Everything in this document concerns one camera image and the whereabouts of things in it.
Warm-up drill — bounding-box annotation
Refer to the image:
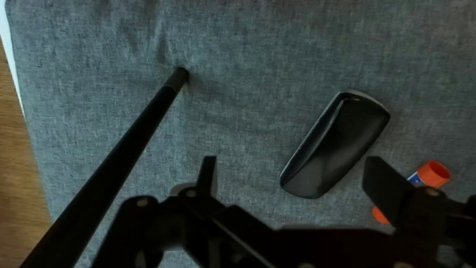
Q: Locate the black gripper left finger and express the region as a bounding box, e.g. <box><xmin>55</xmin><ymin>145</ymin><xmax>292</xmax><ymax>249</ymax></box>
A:
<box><xmin>195</xmin><ymin>157</ymin><xmax>218</xmax><ymax>197</ymax></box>

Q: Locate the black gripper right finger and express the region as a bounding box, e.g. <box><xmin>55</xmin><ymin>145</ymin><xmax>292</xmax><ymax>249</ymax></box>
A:
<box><xmin>362</xmin><ymin>157</ymin><xmax>415</xmax><ymax>224</ymax></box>

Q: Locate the orange capped glue stick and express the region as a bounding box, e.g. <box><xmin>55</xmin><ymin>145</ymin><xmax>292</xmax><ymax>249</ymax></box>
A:
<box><xmin>372</xmin><ymin>162</ymin><xmax>451</xmax><ymax>226</ymax></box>

